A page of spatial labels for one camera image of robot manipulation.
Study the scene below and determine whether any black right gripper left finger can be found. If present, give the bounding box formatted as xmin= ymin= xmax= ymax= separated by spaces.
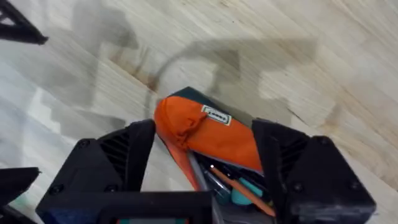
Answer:
xmin=35 ymin=119 xmax=157 ymax=203

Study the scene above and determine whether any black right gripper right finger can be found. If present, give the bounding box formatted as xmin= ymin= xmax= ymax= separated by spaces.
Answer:
xmin=251 ymin=118 xmax=377 ymax=224

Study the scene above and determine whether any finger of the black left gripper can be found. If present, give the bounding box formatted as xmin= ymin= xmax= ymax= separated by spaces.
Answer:
xmin=0 ymin=167 xmax=42 ymax=224
xmin=0 ymin=0 xmax=49 ymax=46

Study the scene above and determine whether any orange pen with black cap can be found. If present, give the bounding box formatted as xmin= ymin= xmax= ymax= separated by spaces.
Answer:
xmin=209 ymin=164 xmax=277 ymax=218

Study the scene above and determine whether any orange zip bag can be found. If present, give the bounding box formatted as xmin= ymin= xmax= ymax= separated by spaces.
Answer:
xmin=153 ymin=86 xmax=277 ymax=224

